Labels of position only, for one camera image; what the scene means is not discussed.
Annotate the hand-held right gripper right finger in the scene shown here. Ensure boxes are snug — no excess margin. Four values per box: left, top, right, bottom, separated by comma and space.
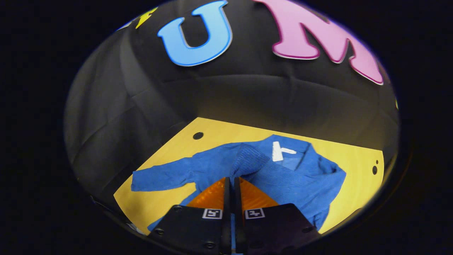
234, 177, 321, 254

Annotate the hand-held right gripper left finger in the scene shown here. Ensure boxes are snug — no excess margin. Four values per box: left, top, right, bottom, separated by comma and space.
147, 177, 233, 255

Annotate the blue corduroy jacket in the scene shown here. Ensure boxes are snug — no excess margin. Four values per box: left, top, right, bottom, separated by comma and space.
131, 135, 347, 231

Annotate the black backdrop cloth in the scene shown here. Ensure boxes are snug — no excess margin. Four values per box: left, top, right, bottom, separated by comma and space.
64, 0, 400, 213

